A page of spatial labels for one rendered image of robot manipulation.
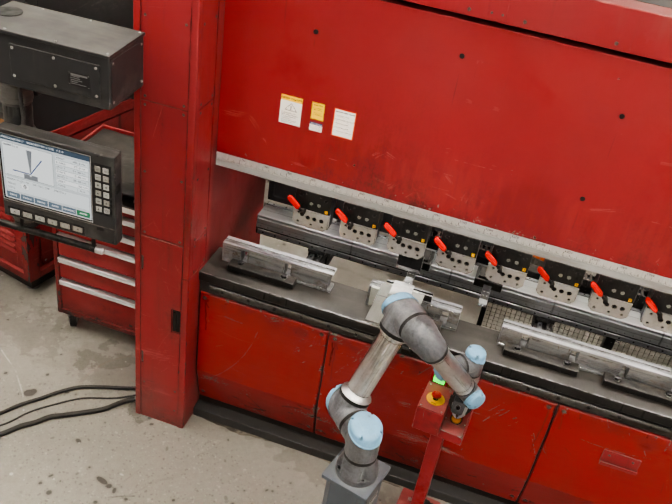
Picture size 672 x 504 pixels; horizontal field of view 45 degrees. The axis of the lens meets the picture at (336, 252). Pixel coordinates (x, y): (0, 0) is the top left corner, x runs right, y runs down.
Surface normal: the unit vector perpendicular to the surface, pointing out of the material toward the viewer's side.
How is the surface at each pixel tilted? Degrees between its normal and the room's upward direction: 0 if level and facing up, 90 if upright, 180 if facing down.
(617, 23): 90
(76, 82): 90
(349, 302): 0
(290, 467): 0
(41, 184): 90
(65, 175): 90
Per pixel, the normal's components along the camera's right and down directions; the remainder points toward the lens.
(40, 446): 0.14, -0.81
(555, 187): -0.30, 0.51
